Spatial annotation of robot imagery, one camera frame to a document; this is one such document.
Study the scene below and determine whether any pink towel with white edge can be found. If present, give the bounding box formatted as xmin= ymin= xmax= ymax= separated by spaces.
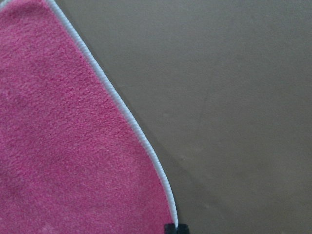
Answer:
xmin=0 ymin=0 xmax=178 ymax=234

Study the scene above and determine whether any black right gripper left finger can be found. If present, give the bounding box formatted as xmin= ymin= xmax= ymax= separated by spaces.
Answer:
xmin=164 ymin=223 xmax=176 ymax=234

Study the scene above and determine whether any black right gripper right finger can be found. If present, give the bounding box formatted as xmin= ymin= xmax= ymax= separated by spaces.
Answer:
xmin=178 ymin=223 xmax=189 ymax=234

